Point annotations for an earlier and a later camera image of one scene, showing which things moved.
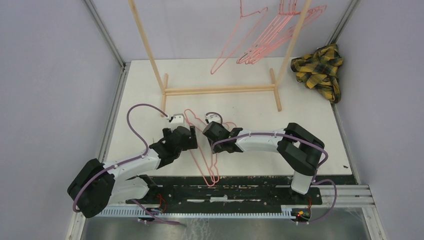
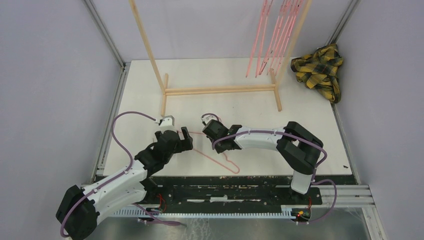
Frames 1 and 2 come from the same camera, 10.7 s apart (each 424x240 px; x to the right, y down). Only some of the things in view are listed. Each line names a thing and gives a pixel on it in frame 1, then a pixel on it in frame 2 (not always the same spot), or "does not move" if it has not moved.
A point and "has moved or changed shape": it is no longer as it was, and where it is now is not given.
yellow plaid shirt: (318, 71) does not move
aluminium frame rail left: (76, 232) does not move
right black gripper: (217, 149) does not move
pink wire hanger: (296, 19) -> (290, 10)
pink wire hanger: (284, 22) has moved or changed shape
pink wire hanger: (214, 173) -> (256, 39)
